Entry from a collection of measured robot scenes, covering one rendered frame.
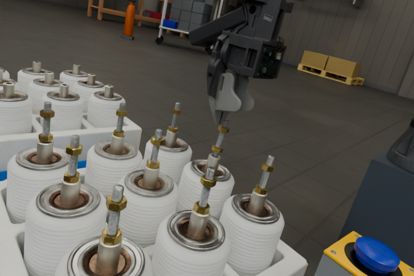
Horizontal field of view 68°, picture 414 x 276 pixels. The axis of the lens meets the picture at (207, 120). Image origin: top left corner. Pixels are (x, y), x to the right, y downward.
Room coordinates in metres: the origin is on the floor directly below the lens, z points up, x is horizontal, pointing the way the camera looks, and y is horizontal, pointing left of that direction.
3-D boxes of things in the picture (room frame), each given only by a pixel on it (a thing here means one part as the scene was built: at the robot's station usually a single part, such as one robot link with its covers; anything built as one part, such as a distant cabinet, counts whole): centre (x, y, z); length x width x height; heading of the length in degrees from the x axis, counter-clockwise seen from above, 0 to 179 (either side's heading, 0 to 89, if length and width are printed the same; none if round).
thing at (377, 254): (0.26, -0.19, 0.32); 0.04 x 0.04 x 0.02
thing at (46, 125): (0.42, 0.23, 0.30); 0.01 x 0.01 x 0.08
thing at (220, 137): (0.50, -0.03, 0.31); 0.01 x 0.01 x 0.08
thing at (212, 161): (0.50, -0.03, 0.27); 0.02 x 0.02 x 0.03
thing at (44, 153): (0.42, 0.23, 0.26); 0.02 x 0.02 x 0.03
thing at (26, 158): (0.42, 0.23, 0.25); 0.08 x 0.08 x 0.01
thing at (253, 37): (0.49, -0.04, 0.50); 0.09 x 0.08 x 0.12; 51
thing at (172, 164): (0.58, 0.06, 0.16); 0.10 x 0.10 x 0.18
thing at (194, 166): (0.50, -0.03, 0.25); 0.08 x 0.08 x 0.01
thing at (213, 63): (0.49, 0.00, 0.44); 0.05 x 0.02 x 0.09; 141
